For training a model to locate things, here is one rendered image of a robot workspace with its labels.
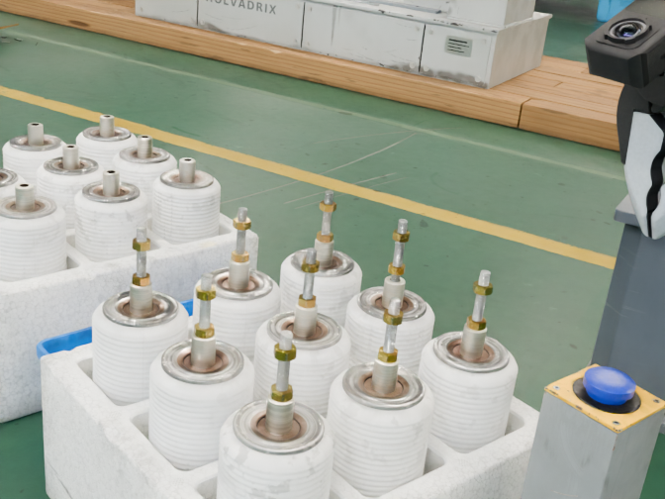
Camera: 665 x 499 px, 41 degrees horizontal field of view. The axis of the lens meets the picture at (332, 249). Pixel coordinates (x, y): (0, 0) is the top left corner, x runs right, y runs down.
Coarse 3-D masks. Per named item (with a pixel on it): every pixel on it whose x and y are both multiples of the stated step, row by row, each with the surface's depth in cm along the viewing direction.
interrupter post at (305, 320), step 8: (296, 304) 87; (296, 312) 86; (304, 312) 86; (312, 312) 86; (296, 320) 87; (304, 320) 86; (312, 320) 86; (296, 328) 87; (304, 328) 87; (312, 328) 87; (304, 336) 87
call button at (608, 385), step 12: (588, 372) 70; (600, 372) 70; (612, 372) 70; (588, 384) 69; (600, 384) 68; (612, 384) 69; (624, 384) 69; (600, 396) 68; (612, 396) 68; (624, 396) 68
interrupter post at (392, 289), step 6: (390, 276) 94; (384, 282) 94; (390, 282) 93; (396, 282) 93; (402, 282) 93; (384, 288) 94; (390, 288) 93; (396, 288) 93; (402, 288) 93; (384, 294) 94; (390, 294) 93; (396, 294) 93; (402, 294) 94; (384, 300) 94; (402, 300) 94; (384, 306) 94
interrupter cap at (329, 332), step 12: (288, 312) 90; (276, 324) 88; (288, 324) 89; (324, 324) 89; (336, 324) 89; (276, 336) 86; (300, 336) 87; (312, 336) 87; (324, 336) 87; (336, 336) 87; (300, 348) 84; (312, 348) 84; (324, 348) 85
